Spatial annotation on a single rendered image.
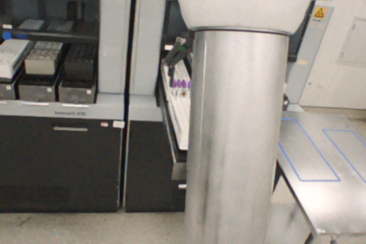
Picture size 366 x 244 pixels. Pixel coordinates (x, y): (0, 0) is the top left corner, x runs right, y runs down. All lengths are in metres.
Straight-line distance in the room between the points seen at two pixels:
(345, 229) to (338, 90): 2.47
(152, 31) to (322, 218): 0.88
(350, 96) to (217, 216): 3.15
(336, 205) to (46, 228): 1.38
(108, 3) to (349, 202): 1.05
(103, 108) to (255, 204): 1.04
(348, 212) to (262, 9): 0.77
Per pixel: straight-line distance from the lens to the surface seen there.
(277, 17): 0.30
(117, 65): 1.32
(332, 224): 0.92
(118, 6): 1.24
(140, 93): 1.38
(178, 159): 0.94
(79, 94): 1.29
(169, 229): 1.79
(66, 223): 1.81
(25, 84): 1.32
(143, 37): 1.27
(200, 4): 0.30
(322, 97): 3.24
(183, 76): 1.31
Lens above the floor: 1.42
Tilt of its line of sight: 31 degrees down
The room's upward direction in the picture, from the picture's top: 10 degrees clockwise
